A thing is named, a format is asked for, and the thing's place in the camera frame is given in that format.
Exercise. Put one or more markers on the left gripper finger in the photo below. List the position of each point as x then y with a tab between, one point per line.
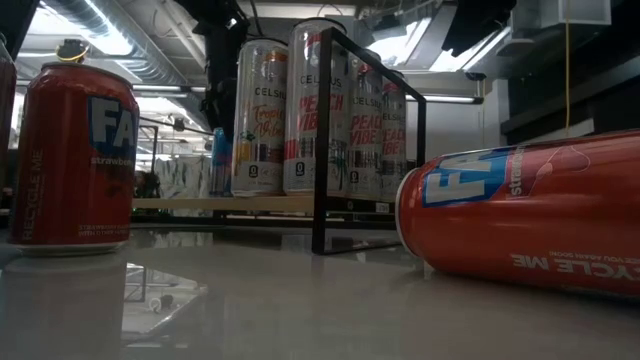
217	110

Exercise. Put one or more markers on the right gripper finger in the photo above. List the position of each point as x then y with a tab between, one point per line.
475	22

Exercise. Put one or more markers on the black-topped beverage can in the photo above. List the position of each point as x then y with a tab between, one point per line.
260	125

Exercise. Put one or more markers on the light blue silver energy can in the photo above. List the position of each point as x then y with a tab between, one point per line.
222	155

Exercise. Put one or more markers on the white Celsius can black top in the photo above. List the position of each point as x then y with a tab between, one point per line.
302	150
367	150
395	150

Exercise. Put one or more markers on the red Fanta strawberry can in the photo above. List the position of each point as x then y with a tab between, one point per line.
65	175
525	225

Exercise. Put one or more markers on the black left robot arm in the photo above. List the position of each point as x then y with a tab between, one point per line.
12	15

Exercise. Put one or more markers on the silver-topped beverage can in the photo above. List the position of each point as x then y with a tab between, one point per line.
5	125

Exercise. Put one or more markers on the white curtain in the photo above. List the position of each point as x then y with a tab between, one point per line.
185	175

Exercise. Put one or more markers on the ceiling tube light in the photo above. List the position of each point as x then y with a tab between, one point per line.
445	99

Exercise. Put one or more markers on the wooden shelf black metal frame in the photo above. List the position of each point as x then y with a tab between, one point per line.
225	203

